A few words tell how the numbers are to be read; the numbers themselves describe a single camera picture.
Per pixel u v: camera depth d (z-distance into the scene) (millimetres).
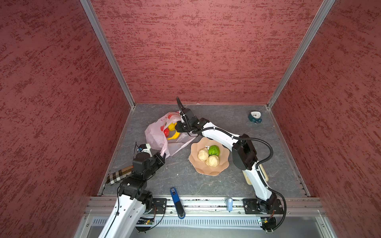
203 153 871
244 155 562
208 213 728
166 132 976
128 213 500
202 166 859
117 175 809
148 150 708
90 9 713
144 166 578
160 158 682
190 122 726
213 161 843
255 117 1091
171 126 997
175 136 877
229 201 727
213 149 874
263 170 852
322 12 727
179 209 707
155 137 825
